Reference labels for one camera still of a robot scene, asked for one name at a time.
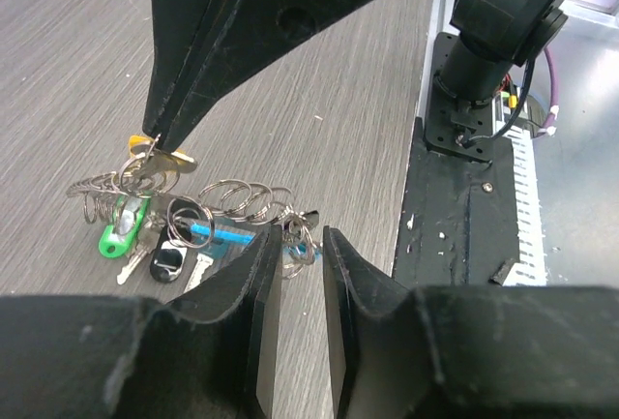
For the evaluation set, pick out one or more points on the green key tag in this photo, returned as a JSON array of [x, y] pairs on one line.
[[127, 215]]

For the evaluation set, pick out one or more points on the black key fob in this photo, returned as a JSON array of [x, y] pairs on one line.
[[169, 255]]

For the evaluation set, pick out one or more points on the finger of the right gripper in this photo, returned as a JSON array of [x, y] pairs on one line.
[[202, 51], [266, 17]]

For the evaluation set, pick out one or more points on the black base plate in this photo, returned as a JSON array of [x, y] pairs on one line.
[[458, 222]]

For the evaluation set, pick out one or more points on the large keyring with blue handle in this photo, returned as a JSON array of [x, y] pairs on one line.
[[145, 222]]

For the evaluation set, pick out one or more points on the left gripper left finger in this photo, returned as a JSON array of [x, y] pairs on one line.
[[210, 353]]

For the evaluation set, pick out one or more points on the yellow tagged key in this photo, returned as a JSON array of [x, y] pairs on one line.
[[148, 160]]

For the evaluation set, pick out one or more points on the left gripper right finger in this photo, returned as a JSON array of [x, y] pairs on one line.
[[467, 351]]

